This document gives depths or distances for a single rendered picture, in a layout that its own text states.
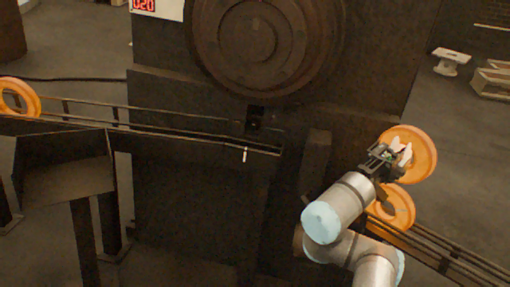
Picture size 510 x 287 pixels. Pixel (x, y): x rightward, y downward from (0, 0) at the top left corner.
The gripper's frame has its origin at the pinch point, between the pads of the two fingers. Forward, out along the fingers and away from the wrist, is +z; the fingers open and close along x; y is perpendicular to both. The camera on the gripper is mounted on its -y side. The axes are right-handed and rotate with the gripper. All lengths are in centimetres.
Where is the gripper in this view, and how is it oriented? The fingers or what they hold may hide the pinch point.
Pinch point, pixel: (406, 148)
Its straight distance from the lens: 112.7
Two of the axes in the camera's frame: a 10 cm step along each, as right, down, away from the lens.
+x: -6.7, -4.5, 5.8
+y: -1.0, -7.3, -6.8
